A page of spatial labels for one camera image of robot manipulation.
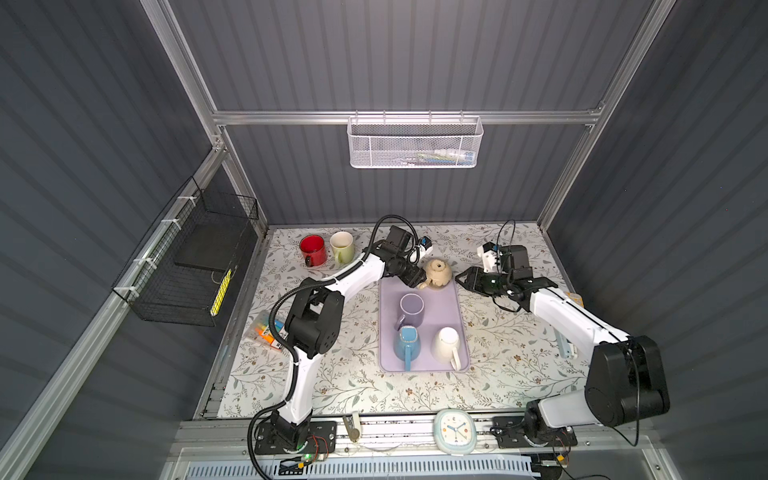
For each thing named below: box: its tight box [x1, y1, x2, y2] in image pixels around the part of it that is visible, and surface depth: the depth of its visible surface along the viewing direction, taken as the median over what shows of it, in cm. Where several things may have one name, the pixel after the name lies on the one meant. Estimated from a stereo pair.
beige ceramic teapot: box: [417, 259, 452, 289], surface depth 98 cm
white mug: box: [431, 326, 461, 371], surface depth 82 cm
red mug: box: [299, 234, 327, 267], surface depth 108 cm
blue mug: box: [394, 325, 421, 372], surface depth 82 cm
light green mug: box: [330, 231, 355, 264], surface depth 107 cm
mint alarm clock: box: [433, 409, 477, 455], surface depth 74 cm
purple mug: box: [394, 292, 425, 331], surface depth 91 cm
